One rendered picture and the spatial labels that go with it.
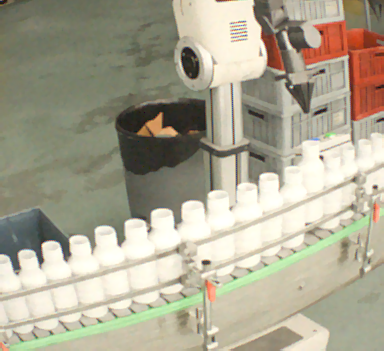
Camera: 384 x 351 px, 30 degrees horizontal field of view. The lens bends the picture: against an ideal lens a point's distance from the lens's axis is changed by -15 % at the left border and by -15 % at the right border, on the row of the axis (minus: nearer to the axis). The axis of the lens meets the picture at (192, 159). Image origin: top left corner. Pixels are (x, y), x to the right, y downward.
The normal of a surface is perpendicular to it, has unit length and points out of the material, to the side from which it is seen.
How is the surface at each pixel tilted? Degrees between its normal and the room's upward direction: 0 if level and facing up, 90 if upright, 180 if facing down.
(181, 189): 93
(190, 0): 90
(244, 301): 90
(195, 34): 101
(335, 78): 90
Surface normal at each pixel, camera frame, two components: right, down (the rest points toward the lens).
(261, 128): -0.77, 0.29
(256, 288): 0.55, 0.32
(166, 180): -0.08, 0.46
